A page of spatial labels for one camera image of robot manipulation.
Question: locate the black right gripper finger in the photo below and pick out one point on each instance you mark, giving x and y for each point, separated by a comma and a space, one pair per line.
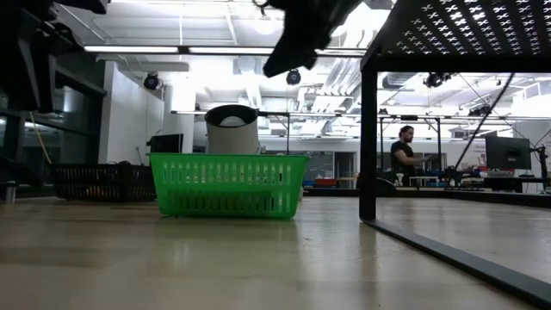
312, 58
288, 56

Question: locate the green plastic basket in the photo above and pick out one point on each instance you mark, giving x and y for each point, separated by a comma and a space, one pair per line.
228, 206

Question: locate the black plastic basket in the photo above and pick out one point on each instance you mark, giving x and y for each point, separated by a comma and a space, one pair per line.
103, 183

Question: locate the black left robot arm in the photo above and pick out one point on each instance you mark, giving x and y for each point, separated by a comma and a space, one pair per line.
26, 51

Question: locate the white desk lamp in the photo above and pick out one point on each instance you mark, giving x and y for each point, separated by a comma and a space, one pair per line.
232, 138

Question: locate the black ceiling spotlight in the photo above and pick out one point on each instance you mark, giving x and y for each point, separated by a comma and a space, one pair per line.
435, 79
293, 77
151, 81

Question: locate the black perforated metal shelf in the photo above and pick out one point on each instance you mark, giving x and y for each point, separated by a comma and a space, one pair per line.
430, 43

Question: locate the red storage box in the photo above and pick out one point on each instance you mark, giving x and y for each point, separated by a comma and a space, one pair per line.
326, 182

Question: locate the person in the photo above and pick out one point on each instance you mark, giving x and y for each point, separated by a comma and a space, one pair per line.
402, 150

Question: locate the black table clamp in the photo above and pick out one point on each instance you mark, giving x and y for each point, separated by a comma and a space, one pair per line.
387, 185

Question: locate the black computer monitor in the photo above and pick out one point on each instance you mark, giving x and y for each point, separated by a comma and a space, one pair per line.
508, 153
165, 144

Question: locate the black monitor stand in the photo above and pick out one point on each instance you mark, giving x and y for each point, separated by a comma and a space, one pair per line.
543, 168

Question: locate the small grey cylinder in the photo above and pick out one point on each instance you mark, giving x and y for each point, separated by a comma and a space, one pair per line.
8, 191

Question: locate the black background workstation frame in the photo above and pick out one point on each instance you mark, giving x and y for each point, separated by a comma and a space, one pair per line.
438, 142

